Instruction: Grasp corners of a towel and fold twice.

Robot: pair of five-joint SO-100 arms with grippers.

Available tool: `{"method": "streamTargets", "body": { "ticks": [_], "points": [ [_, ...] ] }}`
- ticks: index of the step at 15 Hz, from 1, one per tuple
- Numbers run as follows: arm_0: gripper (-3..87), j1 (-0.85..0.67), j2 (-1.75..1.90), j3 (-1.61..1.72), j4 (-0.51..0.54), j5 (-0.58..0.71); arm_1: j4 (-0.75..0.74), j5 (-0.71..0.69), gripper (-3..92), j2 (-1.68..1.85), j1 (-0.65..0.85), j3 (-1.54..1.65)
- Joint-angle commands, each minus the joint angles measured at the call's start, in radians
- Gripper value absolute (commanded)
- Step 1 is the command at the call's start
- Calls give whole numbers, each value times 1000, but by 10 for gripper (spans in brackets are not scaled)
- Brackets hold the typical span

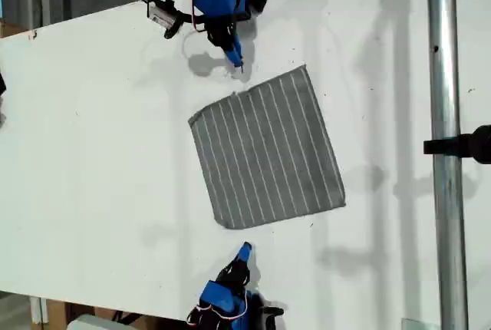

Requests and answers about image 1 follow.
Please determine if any grey white-striped towel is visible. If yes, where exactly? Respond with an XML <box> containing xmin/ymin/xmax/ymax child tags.
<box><xmin>187</xmin><ymin>63</ymin><xmax>348</xmax><ymax>230</ymax></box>

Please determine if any light grey box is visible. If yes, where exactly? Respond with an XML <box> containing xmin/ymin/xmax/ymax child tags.
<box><xmin>67</xmin><ymin>313</ymin><xmax>130</xmax><ymax>330</ymax></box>

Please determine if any brown cardboard box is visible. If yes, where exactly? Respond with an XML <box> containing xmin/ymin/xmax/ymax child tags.
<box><xmin>0</xmin><ymin>18</ymin><xmax>31</xmax><ymax>40</ymax></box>

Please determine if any black clamp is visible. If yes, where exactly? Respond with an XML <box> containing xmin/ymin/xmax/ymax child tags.
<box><xmin>423</xmin><ymin>124</ymin><xmax>491</xmax><ymax>164</ymax></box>

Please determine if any red white servo wire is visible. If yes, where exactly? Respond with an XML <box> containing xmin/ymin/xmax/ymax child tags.
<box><xmin>186</xmin><ymin>302</ymin><xmax>216</xmax><ymax>325</ymax></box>
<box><xmin>190</xmin><ymin>0</ymin><xmax>224</xmax><ymax>34</ymax></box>

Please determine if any black camera stalk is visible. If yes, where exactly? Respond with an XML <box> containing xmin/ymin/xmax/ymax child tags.
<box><xmin>163</xmin><ymin>11</ymin><xmax>206</xmax><ymax>40</ymax></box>

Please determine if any black camera box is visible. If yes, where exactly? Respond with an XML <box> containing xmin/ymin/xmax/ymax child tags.
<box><xmin>145</xmin><ymin>0</ymin><xmax>182</xmax><ymax>31</ymax></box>

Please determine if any steel post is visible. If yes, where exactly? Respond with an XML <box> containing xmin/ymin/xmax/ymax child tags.
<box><xmin>425</xmin><ymin>0</ymin><xmax>470</xmax><ymax>330</ymax></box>

